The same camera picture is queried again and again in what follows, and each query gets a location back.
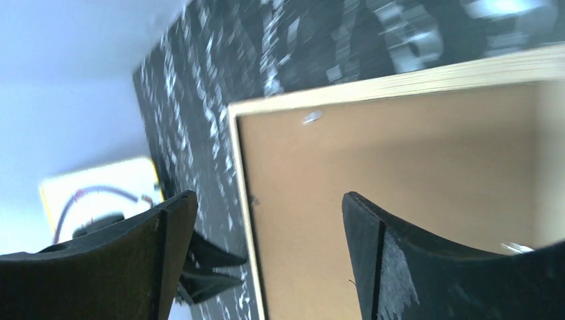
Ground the wooden picture frame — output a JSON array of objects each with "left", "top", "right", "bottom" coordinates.
[{"left": 227, "top": 44, "right": 565, "bottom": 320}]

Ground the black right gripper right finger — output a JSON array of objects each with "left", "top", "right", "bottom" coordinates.
[{"left": 342, "top": 192, "right": 564, "bottom": 319}]

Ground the yellow-rimmed whiteboard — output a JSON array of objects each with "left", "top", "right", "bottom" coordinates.
[{"left": 39, "top": 156, "right": 164, "bottom": 244}]

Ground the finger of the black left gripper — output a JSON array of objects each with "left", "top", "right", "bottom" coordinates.
[
  {"left": 176, "top": 270, "right": 244, "bottom": 305},
  {"left": 188, "top": 231, "right": 247, "bottom": 268}
]

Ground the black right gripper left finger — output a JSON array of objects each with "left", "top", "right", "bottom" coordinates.
[{"left": 1, "top": 191, "right": 198, "bottom": 319}]

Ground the brown cardboard backing board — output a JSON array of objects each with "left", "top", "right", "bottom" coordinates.
[{"left": 235, "top": 81, "right": 565, "bottom": 320}]

